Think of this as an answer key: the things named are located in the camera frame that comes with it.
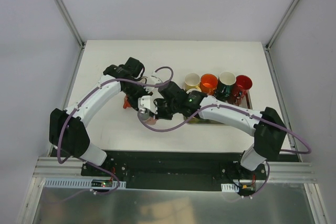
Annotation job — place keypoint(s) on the aluminium frame post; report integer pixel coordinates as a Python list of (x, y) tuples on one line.
[(285, 18), (69, 22)]

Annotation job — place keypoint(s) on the steel baking tray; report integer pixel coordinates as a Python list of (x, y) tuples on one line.
[(243, 103)]

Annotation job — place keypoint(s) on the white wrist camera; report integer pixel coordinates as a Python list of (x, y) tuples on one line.
[(154, 79), (146, 104)]

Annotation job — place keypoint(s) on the right aluminium frame post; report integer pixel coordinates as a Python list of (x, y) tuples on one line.
[(285, 18)]

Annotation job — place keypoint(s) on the right white cable duct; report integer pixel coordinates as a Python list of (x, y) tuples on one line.
[(232, 188)]

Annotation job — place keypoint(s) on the dark green mug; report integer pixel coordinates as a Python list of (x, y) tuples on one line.
[(226, 81)]

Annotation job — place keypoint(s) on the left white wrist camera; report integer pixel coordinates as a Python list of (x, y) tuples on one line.
[(154, 79)]

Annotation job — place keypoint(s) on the pink mug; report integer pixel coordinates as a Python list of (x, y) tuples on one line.
[(146, 118)]

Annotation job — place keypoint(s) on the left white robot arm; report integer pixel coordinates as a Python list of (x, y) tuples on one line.
[(67, 128)]

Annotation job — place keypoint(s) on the yellow mug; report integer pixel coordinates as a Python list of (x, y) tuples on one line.
[(192, 81)]

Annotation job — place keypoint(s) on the white cable duct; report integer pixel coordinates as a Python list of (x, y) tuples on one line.
[(232, 188), (102, 184)]

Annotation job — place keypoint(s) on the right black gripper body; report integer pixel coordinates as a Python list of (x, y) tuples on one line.
[(163, 106)]

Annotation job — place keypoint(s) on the red mug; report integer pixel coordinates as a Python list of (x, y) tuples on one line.
[(242, 85)]

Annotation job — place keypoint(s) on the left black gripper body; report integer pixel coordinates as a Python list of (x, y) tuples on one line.
[(135, 98)]

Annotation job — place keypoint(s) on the bright orange mug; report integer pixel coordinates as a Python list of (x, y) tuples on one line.
[(208, 83)]

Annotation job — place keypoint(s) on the left aluminium frame post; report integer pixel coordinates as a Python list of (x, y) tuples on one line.
[(69, 22)]

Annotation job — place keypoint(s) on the small orange cup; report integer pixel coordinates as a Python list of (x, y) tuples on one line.
[(126, 103)]

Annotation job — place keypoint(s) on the left white cable duct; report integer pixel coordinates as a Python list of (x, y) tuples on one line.
[(102, 184)]

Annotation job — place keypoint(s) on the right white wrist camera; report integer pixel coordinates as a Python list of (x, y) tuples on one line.
[(146, 104)]

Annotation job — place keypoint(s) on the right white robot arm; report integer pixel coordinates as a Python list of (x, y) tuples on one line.
[(264, 126)]

